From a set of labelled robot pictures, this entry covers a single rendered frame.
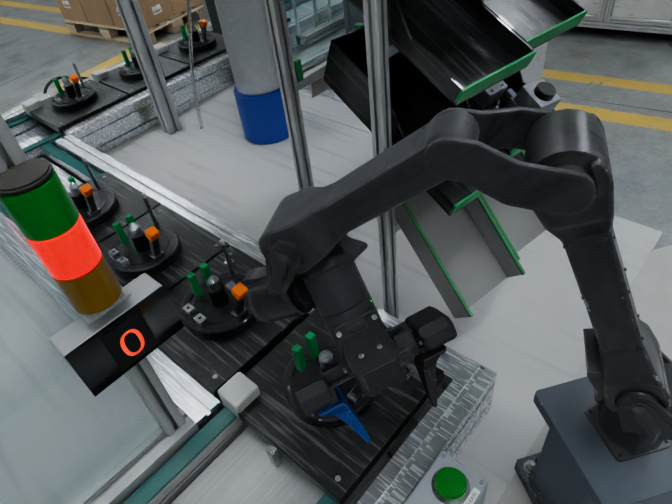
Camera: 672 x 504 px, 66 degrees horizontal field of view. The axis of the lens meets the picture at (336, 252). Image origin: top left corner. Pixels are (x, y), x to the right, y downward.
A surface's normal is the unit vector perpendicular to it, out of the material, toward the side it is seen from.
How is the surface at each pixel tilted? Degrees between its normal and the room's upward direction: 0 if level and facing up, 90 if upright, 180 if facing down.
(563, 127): 14
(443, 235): 45
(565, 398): 0
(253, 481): 0
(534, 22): 25
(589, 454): 0
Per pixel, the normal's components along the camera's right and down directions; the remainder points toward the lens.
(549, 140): -0.61, -0.67
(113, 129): 0.75, 0.39
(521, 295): -0.11, -0.73
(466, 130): 0.43, -0.56
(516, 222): 0.36, -0.18
